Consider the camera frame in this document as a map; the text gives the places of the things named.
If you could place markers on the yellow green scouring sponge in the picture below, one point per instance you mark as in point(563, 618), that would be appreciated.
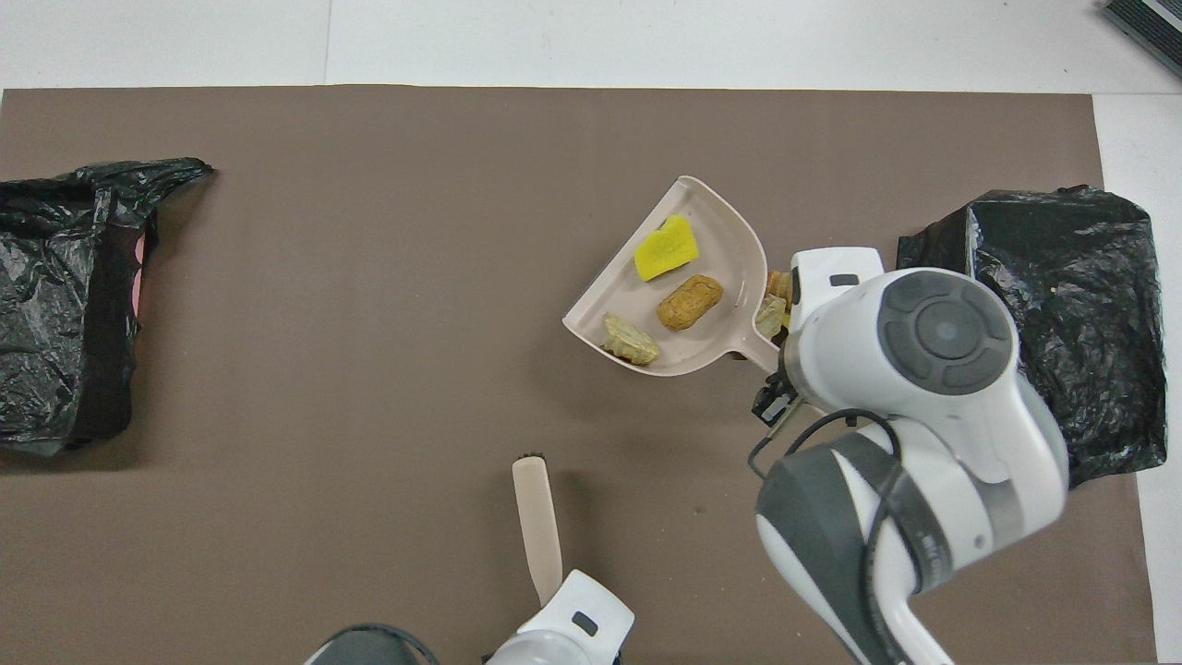
point(667, 247)

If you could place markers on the brown oval bread roll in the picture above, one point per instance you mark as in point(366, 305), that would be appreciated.
point(690, 303)

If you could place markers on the beige plastic dustpan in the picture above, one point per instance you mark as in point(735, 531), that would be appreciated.
point(711, 240)

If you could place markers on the brown table mat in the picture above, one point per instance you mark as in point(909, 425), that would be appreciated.
point(369, 277)

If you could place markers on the pale ridged bread piece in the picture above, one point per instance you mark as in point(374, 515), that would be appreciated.
point(770, 316)

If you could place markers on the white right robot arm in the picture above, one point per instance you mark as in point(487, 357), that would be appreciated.
point(923, 416)

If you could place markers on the beige hand brush black bristles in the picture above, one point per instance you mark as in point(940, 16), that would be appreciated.
point(538, 526)

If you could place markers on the orange striped croissant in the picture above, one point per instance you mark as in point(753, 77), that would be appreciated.
point(778, 284)

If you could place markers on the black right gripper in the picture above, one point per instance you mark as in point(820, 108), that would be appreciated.
point(790, 383)

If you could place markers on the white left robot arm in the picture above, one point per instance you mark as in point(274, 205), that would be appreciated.
point(563, 628)

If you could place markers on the black bag lined pink bin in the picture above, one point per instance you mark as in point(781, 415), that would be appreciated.
point(46, 277)

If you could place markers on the golden croissant bread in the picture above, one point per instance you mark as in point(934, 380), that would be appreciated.
point(632, 340)

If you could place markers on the dark ribbed panel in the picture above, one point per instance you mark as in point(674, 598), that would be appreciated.
point(1150, 23)

